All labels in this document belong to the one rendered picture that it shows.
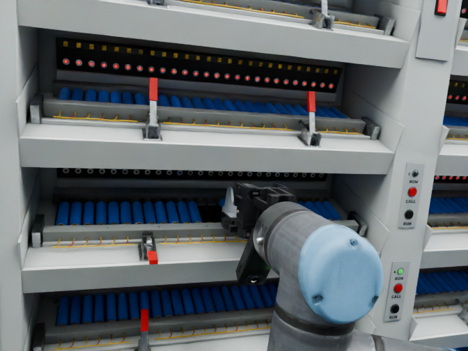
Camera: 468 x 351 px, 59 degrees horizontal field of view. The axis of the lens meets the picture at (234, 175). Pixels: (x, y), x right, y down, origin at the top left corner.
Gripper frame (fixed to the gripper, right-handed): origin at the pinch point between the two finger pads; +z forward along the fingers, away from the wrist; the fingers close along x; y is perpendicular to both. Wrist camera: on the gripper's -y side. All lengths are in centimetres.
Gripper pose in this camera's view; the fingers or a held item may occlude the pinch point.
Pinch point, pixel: (235, 212)
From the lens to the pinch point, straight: 76.7
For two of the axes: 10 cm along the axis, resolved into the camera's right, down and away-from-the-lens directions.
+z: -3.0, -1.6, 9.4
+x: -9.5, -0.2, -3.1
